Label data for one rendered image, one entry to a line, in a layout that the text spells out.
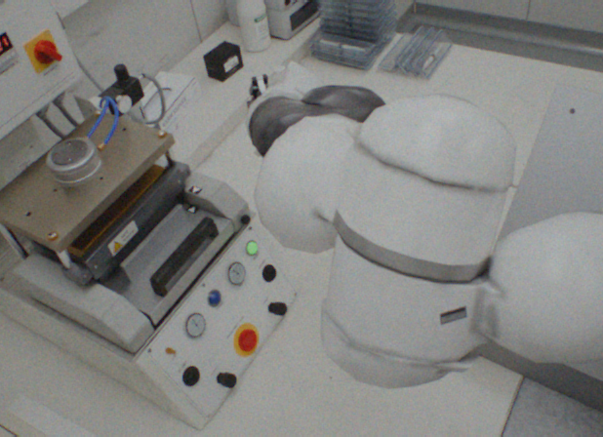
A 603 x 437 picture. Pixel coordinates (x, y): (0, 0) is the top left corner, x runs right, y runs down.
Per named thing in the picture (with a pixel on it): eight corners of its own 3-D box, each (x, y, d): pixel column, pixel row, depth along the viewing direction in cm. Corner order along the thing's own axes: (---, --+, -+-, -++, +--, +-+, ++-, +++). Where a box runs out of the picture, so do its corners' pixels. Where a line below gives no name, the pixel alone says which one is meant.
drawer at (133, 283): (35, 265, 108) (15, 237, 102) (116, 187, 120) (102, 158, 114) (156, 329, 95) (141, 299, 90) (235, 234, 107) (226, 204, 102)
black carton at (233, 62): (207, 76, 168) (202, 55, 163) (228, 60, 173) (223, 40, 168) (222, 82, 165) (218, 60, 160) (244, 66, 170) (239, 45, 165)
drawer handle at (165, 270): (154, 294, 95) (146, 278, 93) (210, 230, 103) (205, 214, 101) (164, 298, 95) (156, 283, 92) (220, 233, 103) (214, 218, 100)
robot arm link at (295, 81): (256, 164, 85) (251, 156, 90) (341, 144, 86) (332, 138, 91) (235, 75, 81) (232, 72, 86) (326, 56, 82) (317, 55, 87)
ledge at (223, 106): (85, 161, 157) (78, 147, 153) (260, 8, 202) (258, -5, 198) (172, 193, 144) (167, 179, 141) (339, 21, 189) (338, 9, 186)
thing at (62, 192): (-19, 233, 103) (-60, 178, 93) (104, 128, 119) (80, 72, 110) (79, 283, 92) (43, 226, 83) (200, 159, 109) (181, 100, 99)
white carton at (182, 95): (120, 146, 152) (110, 123, 146) (165, 94, 165) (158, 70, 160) (161, 153, 148) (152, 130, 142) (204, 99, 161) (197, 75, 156)
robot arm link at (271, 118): (375, 150, 87) (374, 79, 84) (407, 171, 75) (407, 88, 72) (251, 162, 85) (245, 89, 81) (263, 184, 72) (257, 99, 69)
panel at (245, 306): (207, 421, 103) (142, 351, 94) (298, 294, 119) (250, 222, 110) (215, 424, 101) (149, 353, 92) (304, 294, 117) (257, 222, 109)
